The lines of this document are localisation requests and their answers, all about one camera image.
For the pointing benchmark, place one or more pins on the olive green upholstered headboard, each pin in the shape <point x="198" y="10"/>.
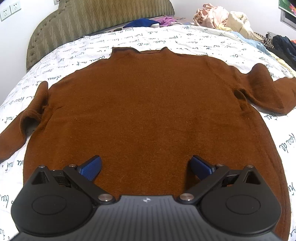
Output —
<point x="75" y="19"/>

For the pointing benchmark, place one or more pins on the brown knit sweater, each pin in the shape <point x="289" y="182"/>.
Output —
<point x="146" y="113"/>

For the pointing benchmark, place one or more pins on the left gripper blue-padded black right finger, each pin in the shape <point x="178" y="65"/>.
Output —
<point x="210" y="176"/>

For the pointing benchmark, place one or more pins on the white wall power socket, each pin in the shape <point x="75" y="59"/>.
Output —
<point x="9" y="8"/>

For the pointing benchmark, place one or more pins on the cream crumpled clothes pile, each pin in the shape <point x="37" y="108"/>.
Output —
<point x="239" y="22"/>

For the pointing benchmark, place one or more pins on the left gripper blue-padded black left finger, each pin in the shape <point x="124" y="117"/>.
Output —
<point x="82" y="177"/>

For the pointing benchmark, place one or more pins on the light blue garment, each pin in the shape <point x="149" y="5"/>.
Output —
<point x="254" y="43"/>

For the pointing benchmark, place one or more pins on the blue garment by headboard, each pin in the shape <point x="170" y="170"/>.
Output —
<point x="142" y="23"/>

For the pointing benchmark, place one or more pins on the colourful flower picture frame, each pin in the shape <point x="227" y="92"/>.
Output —
<point x="287" y="16"/>

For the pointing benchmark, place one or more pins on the white script-print bed sheet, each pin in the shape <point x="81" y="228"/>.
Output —
<point x="183" y="39"/>

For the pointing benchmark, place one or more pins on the purple garment by headboard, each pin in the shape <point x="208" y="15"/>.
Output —
<point x="166" y="21"/>

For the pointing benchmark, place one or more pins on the dark navy clothes pile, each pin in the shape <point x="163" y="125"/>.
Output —
<point x="283" y="48"/>

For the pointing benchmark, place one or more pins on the pink crumpled clothes pile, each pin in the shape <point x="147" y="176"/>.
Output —
<point x="211" y="16"/>

